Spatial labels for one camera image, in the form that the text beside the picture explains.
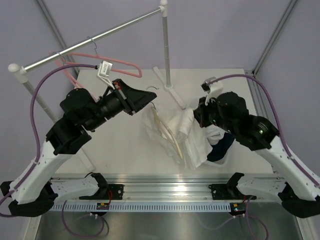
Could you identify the left rack post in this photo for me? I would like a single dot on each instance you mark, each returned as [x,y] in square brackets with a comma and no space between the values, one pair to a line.
[21,75]

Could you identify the pink hanger with skirt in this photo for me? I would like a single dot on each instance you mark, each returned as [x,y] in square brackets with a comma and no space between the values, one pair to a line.
[74,82]

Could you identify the cream hanger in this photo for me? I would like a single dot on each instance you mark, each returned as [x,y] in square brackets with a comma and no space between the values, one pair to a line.
[164,131]

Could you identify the rack post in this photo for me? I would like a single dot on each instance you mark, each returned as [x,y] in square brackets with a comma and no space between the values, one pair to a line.
[21,75]
[163,4]

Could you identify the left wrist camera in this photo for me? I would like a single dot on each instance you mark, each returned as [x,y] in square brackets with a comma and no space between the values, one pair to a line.
[103,73]

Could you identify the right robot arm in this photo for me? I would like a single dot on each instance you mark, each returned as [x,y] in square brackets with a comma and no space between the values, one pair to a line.
[295,191]

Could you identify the dark blue denim skirt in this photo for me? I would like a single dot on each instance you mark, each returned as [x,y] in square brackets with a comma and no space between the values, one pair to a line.
[220,149]

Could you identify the pink hanger with shirt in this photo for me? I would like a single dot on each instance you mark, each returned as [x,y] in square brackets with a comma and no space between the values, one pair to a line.
[110,60]

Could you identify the cream white long garment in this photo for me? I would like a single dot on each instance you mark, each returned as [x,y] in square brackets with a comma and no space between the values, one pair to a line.
[190,136]

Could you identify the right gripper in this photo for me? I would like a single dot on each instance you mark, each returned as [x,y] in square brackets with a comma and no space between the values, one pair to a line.
[201,113]

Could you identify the right rack post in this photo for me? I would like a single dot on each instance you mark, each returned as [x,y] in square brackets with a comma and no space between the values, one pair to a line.
[163,4]

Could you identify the silver clothes rack rail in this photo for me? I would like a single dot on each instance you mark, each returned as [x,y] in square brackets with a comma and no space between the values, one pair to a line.
[57,54]

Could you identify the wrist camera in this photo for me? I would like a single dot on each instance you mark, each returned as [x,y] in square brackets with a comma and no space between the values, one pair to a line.
[213,89]
[103,73]

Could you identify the white plastic basket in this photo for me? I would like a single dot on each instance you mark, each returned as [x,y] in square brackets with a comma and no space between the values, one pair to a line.
[219,163]

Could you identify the aluminium mounting rail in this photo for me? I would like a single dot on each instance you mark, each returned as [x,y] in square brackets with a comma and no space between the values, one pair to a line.
[167,187]

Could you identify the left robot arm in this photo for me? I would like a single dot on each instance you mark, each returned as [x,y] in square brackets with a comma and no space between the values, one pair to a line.
[32,192]

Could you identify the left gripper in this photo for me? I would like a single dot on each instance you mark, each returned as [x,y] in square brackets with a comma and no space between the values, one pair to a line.
[131,99]

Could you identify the white slotted cable duct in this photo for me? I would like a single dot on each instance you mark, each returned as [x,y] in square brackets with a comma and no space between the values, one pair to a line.
[141,207]

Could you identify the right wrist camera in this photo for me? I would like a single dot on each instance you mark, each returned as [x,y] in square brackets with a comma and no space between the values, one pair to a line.
[213,89]

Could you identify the white shirt garment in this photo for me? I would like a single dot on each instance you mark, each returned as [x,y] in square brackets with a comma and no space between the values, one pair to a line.
[214,134]

